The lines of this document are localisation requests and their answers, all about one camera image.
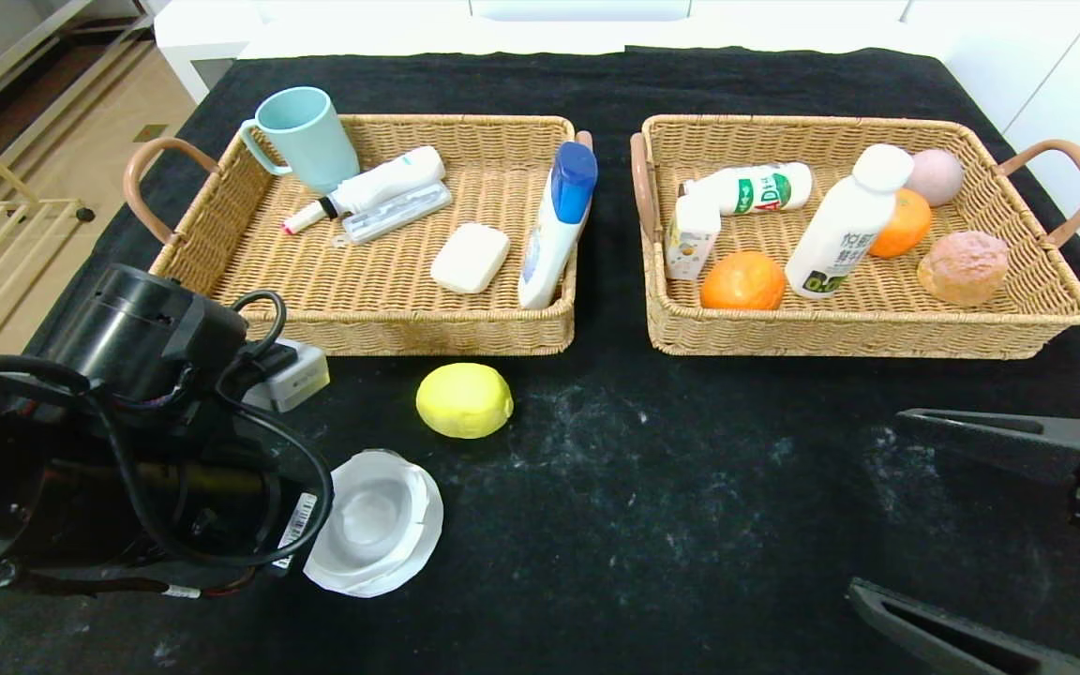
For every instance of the orange fruit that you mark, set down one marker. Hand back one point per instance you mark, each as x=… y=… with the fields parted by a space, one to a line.
x=744 y=281
x=906 y=225

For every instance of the yellow lemon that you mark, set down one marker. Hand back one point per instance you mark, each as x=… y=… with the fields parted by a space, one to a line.
x=464 y=400

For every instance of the brown bread bun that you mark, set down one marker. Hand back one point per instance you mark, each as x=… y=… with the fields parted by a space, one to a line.
x=964 y=267

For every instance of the light blue mug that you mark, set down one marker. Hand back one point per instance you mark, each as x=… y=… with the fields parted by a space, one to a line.
x=308 y=139

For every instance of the large white milk bottle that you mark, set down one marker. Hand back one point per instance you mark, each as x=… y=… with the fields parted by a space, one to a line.
x=845 y=225

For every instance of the white table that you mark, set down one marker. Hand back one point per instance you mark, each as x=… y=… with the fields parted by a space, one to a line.
x=179 y=37

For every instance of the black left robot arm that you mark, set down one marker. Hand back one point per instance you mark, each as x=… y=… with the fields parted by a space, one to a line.
x=137 y=319

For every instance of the black tablecloth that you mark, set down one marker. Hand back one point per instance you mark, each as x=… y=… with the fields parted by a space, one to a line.
x=643 y=525

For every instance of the white tube red tip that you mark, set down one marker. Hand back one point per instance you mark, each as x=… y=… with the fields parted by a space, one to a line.
x=379 y=181

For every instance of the pale pink egg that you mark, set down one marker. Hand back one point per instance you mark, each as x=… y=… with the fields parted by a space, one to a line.
x=938 y=174

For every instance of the clear plastic toothbrush case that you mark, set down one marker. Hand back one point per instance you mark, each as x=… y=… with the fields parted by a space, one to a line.
x=402 y=212

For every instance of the white bottle blue cap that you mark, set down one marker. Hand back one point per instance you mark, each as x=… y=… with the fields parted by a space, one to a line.
x=554 y=244

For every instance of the small white green-label bottle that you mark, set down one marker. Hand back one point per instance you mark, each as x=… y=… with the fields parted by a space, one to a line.
x=756 y=188

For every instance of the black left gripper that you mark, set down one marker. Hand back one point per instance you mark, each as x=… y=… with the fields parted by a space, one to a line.
x=295 y=531

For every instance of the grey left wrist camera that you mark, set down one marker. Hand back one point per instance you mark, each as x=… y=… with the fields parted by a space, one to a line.
x=296 y=380

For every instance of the white soap bar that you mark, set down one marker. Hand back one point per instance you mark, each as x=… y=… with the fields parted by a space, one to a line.
x=470 y=258

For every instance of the small yellow juice carton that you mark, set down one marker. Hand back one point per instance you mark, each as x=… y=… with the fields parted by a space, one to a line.
x=690 y=244

